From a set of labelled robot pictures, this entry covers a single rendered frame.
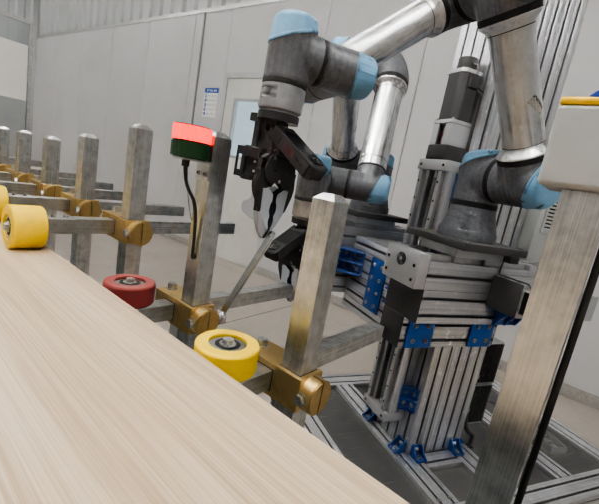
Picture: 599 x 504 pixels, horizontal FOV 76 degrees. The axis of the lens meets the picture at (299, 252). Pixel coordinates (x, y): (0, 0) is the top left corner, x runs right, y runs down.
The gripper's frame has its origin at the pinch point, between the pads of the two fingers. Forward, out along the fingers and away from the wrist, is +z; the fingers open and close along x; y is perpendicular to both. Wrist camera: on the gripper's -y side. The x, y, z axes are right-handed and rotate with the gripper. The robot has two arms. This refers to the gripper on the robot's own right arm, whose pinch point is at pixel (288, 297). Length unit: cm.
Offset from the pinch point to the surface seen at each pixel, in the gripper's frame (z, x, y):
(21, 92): -49, 247, 9
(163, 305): -4.7, -1.3, -35.5
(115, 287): -9.4, -1.9, -44.4
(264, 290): -3.8, -1.5, -10.5
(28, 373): -9, -20, -61
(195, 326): -3.0, -8.2, -33.4
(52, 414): -9, -27, -61
